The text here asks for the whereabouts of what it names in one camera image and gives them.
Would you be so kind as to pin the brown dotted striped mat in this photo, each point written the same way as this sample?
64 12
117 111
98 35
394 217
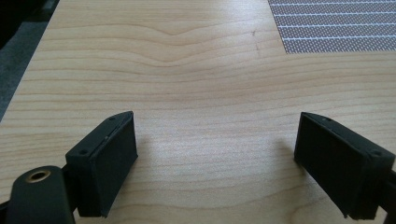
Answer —
336 26

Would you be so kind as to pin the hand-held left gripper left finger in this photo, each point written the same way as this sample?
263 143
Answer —
104 165

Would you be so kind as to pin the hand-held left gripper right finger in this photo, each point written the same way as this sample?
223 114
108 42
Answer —
337 161

